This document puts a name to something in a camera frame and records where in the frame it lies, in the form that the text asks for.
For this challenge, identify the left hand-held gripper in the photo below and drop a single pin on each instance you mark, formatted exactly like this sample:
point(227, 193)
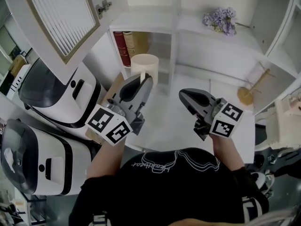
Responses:
point(134, 100)

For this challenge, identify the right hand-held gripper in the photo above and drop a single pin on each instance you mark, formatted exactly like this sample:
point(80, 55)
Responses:
point(211, 116)

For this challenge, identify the cream ceramic mug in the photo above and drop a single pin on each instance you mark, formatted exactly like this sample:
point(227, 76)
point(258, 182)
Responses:
point(143, 63)

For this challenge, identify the person's left forearm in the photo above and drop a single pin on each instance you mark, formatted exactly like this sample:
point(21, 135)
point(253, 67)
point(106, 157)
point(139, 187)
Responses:
point(103, 161)

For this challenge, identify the person's right forearm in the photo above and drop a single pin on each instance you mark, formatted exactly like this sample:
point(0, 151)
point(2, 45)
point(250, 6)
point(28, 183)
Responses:
point(227, 152)

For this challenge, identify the wooden mug tree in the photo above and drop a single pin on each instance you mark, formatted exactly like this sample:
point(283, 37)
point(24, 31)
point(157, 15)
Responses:
point(245, 95)

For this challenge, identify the red book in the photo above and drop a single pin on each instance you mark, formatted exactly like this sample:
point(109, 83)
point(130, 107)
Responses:
point(122, 48)

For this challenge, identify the tan book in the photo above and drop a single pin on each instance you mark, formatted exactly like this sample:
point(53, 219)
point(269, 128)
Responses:
point(131, 42)

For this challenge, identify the ornate cream vanity table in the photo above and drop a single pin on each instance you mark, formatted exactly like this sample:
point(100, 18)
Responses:
point(277, 126)

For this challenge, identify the white grey service robot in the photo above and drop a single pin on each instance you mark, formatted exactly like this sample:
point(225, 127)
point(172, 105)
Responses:
point(54, 159)
point(58, 102)

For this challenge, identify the white black round device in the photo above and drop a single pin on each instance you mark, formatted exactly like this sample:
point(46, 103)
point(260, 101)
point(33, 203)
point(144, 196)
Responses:
point(262, 182)

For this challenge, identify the person's black t-shirt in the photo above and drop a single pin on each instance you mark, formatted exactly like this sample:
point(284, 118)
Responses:
point(164, 192)

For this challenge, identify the metal door hinge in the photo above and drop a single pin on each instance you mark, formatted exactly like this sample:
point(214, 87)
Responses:
point(103, 8)

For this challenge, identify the purple artificial flowers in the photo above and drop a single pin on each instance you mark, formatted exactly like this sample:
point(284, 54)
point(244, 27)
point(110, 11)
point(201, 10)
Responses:
point(221, 20)

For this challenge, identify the white louvred cabinet door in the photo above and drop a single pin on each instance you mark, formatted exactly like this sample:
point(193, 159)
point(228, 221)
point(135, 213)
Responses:
point(63, 20)

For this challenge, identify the small brown cardboard box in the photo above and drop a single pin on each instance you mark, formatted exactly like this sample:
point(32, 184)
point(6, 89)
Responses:
point(17, 65)

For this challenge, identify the black metal frame rack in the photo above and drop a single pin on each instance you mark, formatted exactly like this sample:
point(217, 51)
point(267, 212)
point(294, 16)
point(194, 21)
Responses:
point(35, 208)

